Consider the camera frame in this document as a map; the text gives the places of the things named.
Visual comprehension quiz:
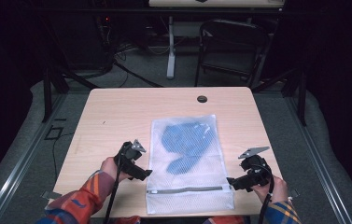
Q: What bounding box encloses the white mesh laundry bag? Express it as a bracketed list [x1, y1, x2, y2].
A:
[146, 114, 236, 216]

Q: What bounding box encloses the blue cloth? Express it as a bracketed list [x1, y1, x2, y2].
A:
[161, 121, 218, 175]

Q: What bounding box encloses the person's left hand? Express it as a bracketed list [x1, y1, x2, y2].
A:
[100, 157, 134, 183]

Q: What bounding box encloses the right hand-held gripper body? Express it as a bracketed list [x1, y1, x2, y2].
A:
[238, 146, 275, 189]

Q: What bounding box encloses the right hand-held gripper black cable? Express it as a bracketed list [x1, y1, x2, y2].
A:
[251, 163, 275, 224]

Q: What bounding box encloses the black folding chair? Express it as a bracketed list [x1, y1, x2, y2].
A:
[194, 19, 270, 89]

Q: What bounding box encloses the left hand-held gripper black cable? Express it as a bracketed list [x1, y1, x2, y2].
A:
[103, 146, 127, 224]

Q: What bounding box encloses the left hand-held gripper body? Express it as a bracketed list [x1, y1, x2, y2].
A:
[113, 139, 148, 171]

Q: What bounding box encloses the black metal stand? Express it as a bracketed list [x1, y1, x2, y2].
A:
[251, 65, 308, 127]
[41, 65, 101, 124]

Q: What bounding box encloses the aluminium floor rail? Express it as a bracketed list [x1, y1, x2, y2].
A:
[284, 92, 352, 224]
[0, 92, 69, 224]

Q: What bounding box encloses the person's right hand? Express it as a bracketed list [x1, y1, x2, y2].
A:
[252, 175, 289, 204]

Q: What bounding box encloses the white desk leg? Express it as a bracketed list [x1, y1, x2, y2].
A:
[166, 15, 176, 80]

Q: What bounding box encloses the thin black floor cable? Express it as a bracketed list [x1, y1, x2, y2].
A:
[51, 133, 76, 183]

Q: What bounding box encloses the hand-held gripper black cable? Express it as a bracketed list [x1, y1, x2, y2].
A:
[251, 163, 275, 224]
[103, 146, 127, 224]

